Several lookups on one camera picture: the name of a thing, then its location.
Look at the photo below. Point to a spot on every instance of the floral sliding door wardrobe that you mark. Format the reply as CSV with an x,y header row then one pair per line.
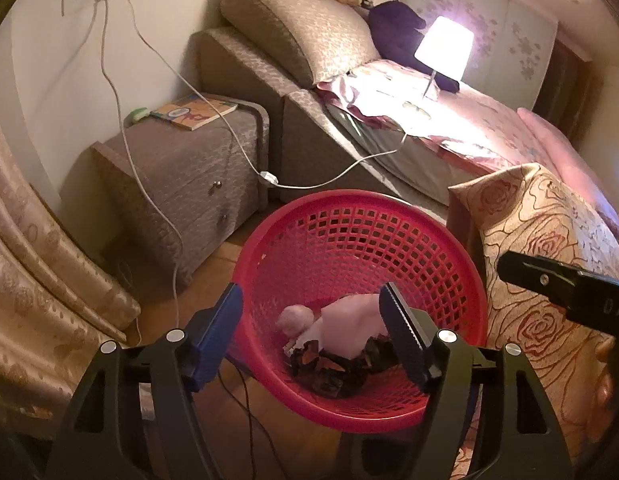
x,y
514,20

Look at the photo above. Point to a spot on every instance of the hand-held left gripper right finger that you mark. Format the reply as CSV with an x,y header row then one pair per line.
x,y
404,340

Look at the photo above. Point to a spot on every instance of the small green object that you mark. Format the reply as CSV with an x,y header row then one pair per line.
x,y
138,115

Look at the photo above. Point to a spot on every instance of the pink folded quilt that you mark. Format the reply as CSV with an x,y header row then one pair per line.
x,y
564,145

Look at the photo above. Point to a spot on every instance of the brown upholstered bed frame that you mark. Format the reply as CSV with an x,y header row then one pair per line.
x,y
309,125

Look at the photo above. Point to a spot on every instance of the brown upholstered bedside cabinet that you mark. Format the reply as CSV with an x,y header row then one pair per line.
x,y
179,185

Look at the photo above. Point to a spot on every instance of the grey mattress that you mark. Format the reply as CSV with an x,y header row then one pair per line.
x,y
389,155

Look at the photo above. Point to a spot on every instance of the brown patterned headboard cushion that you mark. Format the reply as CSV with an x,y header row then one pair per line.
x,y
299,30

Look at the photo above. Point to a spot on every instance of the person's right hand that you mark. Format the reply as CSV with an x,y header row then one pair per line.
x,y
605,370

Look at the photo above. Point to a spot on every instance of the dark wooden door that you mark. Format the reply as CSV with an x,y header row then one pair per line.
x,y
559,80

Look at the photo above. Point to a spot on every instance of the dark purple plush toy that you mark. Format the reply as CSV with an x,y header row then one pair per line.
x,y
394,25

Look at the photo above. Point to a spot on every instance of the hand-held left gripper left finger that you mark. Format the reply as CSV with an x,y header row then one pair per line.
x,y
214,340

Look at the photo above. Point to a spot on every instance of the colourful picture book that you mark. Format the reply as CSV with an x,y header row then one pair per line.
x,y
194,110

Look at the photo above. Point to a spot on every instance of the white tissue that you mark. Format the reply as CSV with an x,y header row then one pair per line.
x,y
295,321

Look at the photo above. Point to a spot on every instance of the white plastic bag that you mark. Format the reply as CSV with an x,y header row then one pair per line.
x,y
349,327

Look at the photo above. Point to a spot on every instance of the red plastic mesh basket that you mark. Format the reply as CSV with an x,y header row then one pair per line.
x,y
339,240

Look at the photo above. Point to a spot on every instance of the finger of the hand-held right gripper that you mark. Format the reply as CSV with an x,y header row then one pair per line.
x,y
534,275

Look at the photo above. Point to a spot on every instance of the pink floral bed sheet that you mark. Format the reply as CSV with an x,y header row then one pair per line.
x,y
489,125

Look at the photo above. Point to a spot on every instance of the beige rose patterned blanket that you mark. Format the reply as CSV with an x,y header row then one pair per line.
x,y
529,240

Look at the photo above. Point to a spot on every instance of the beige patterned curtain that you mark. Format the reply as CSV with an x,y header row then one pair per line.
x,y
34,260

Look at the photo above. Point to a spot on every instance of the table lamp with white shade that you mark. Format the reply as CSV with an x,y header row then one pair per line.
x,y
444,47

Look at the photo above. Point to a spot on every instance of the dark snack wrapper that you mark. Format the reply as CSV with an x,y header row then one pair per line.
x,y
334,375

